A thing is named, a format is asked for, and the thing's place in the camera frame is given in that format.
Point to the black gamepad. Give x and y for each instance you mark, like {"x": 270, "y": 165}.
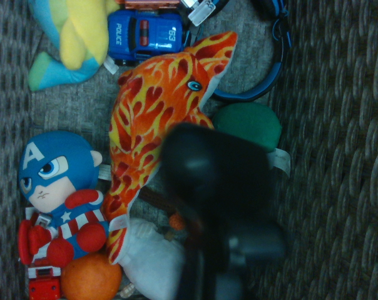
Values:
{"x": 214, "y": 168}

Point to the grey woven basket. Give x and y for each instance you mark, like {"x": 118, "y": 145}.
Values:
{"x": 333, "y": 93}

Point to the orange flame dolphin plush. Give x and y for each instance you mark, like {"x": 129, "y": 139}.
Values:
{"x": 151, "y": 109}

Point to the brown knitted plush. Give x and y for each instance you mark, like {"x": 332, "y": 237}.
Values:
{"x": 156, "y": 200}

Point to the green bean bag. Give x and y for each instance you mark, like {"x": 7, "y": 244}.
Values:
{"x": 248, "y": 125}

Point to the white plush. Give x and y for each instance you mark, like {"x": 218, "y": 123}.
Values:
{"x": 151, "y": 265}

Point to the blue police toy car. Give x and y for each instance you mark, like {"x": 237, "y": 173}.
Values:
{"x": 151, "y": 34}

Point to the black blue headphones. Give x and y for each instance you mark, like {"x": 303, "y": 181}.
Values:
{"x": 278, "y": 62}

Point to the white plastic toy part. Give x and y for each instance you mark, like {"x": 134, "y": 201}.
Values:
{"x": 201, "y": 14}

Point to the Captain America plush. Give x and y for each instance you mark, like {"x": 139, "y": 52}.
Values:
{"x": 51, "y": 156}

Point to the orange toy truck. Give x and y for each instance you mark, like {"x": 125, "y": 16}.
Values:
{"x": 151, "y": 3}

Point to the orange ball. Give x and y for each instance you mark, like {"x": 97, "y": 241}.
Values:
{"x": 92, "y": 278}

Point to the yellow blue fish plush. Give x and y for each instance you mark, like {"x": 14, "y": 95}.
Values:
{"x": 73, "y": 37}

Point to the red toy block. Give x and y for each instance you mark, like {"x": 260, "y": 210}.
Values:
{"x": 45, "y": 289}

